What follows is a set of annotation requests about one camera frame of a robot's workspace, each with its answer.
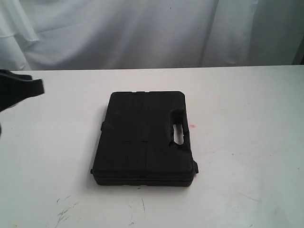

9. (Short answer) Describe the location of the white backdrop curtain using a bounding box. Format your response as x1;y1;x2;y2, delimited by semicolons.
0;0;304;70

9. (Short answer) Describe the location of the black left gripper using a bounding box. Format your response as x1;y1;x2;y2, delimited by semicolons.
0;69;45;141

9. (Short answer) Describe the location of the black plastic tool case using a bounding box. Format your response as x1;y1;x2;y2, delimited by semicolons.
91;91;199;187

